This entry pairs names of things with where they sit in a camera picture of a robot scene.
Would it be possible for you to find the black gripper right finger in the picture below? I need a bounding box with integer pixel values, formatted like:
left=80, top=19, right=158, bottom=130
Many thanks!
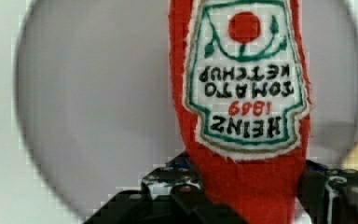
left=297, top=161, right=358, bottom=224

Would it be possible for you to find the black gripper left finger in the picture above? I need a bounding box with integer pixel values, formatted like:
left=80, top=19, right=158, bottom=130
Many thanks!
left=84, top=152, right=248, bottom=224

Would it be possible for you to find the red plush ketchup bottle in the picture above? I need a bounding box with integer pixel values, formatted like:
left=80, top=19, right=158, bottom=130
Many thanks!
left=169, top=0, right=310, bottom=224

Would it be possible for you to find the lilac round plate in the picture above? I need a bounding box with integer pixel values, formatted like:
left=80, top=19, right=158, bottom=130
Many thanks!
left=16, top=0, right=358, bottom=218

